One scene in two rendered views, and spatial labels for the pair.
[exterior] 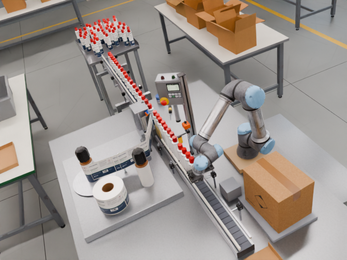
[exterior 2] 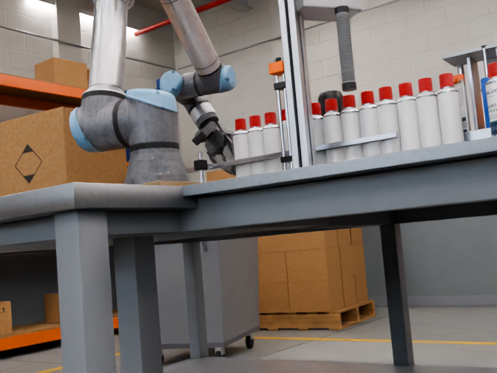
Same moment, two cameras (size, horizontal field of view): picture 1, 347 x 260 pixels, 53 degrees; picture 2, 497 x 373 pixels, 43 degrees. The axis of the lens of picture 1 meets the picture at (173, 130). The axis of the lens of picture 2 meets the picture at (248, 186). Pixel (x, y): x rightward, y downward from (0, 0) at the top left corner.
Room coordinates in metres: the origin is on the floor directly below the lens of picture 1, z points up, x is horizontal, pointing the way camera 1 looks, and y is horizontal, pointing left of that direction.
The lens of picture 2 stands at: (3.03, -1.26, 0.71)
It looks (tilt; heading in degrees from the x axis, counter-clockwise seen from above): 5 degrees up; 140
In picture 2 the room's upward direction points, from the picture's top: 5 degrees counter-clockwise
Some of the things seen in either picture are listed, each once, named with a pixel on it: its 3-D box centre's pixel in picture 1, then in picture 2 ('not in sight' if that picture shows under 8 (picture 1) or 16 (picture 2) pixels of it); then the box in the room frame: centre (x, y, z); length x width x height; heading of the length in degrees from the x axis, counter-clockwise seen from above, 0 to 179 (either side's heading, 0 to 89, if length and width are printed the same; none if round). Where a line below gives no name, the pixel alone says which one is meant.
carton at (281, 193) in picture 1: (277, 191); (60, 166); (1.27, -0.49, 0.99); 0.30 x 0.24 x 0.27; 20
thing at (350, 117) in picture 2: (171, 140); (351, 133); (1.93, 0.03, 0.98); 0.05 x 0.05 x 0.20
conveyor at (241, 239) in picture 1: (180, 161); not in sight; (1.82, 0.00, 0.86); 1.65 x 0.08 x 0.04; 16
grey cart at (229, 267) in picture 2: not in sight; (200, 285); (-0.50, 1.21, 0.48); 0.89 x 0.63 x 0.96; 122
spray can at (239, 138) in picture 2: (193, 168); (242, 153); (1.59, -0.07, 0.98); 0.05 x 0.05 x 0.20
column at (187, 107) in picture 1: (189, 116); (295, 62); (1.90, -0.13, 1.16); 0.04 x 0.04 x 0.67; 16
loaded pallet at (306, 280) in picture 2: not in sight; (288, 243); (-1.15, 2.65, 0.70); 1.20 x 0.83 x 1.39; 19
